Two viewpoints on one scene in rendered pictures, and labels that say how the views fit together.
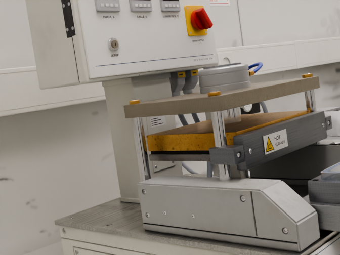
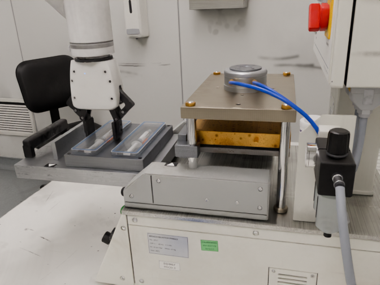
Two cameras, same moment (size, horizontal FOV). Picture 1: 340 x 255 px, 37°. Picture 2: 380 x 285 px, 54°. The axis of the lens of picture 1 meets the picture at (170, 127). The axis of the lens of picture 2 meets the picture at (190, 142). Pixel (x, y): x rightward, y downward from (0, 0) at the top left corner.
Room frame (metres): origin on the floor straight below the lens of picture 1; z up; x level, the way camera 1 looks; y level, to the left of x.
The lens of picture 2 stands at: (1.34, -0.52, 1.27)
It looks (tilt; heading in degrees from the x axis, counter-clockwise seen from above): 22 degrees down; 151
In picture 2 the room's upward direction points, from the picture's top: 2 degrees counter-clockwise
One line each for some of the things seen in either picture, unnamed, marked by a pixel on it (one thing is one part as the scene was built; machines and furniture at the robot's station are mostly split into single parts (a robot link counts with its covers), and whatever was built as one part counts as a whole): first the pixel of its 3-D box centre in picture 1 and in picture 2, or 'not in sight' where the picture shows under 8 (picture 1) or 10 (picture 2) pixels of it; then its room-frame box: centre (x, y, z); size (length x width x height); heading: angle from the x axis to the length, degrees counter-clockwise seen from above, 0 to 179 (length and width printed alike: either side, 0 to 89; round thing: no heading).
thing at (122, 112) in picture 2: not in sight; (121, 122); (0.62, -0.28, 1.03); 0.03 x 0.03 x 0.07; 47
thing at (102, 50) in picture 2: not in sight; (91, 48); (0.58, -0.31, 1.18); 0.09 x 0.08 x 0.03; 47
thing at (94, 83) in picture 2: not in sight; (96, 80); (0.59, -0.31, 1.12); 0.10 x 0.08 x 0.11; 47
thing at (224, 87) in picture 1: (219, 105); (260, 104); (0.83, -0.08, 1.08); 0.31 x 0.24 x 0.13; 136
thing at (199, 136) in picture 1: (232, 116); (244, 111); (0.80, -0.10, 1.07); 0.22 x 0.17 x 0.10; 136
